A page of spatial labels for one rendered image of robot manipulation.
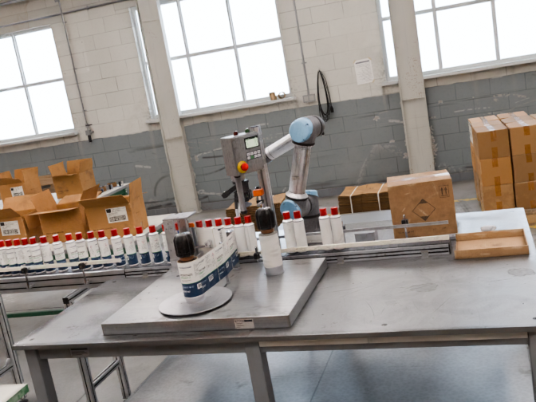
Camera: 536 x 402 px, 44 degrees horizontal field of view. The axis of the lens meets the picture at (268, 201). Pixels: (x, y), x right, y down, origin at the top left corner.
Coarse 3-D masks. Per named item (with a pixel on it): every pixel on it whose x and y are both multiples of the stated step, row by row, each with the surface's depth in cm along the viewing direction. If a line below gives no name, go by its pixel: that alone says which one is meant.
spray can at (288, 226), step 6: (288, 216) 315; (282, 222) 316; (288, 222) 315; (288, 228) 316; (288, 234) 316; (294, 234) 318; (288, 240) 317; (294, 240) 318; (288, 246) 318; (294, 246) 318; (294, 252) 318
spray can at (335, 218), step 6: (336, 210) 307; (330, 216) 309; (336, 216) 307; (336, 222) 308; (336, 228) 308; (342, 228) 310; (336, 234) 309; (342, 234) 310; (336, 240) 310; (342, 240) 310
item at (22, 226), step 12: (12, 204) 516; (24, 204) 512; (0, 216) 482; (12, 216) 482; (24, 216) 483; (36, 216) 498; (0, 228) 488; (12, 228) 486; (24, 228) 484; (36, 228) 499; (12, 240) 488; (36, 240) 496
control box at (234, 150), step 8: (232, 136) 318; (240, 136) 317; (248, 136) 320; (224, 144) 320; (232, 144) 315; (240, 144) 317; (224, 152) 322; (232, 152) 316; (240, 152) 318; (224, 160) 323; (232, 160) 318; (240, 160) 318; (248, 160) 321; (256, 160) 324; (232, 168) 320; (240, 168) 318; (248, 168) 321; (256, 168) 324
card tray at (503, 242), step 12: (456, 240) 309; (468, 240) 307; (480, 240) 304; (492, 240) 301; (504, 240) 298; (516, 240) 295; (456, 252) 284; (468, 252) 283; (480, 252) 281; (492, 252) 280; (504, 252) 278; (516, 252) 277; (528, 252) 276
